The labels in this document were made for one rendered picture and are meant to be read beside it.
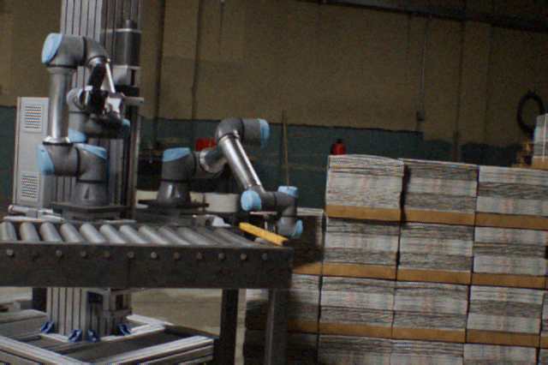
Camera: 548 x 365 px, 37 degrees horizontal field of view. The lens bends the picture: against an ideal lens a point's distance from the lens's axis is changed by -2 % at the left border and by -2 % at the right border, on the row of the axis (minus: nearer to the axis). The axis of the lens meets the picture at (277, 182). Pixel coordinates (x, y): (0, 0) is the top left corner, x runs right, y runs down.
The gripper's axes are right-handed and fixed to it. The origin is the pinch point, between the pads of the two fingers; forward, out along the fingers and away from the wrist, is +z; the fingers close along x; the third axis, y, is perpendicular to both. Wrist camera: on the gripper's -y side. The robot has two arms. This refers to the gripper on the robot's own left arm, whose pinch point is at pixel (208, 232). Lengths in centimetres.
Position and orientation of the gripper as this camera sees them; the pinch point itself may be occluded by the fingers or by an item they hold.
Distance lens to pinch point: 301.4
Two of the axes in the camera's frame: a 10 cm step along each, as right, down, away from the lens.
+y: 0.6, -10.0, -0.5
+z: -9.4, -0.4, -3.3
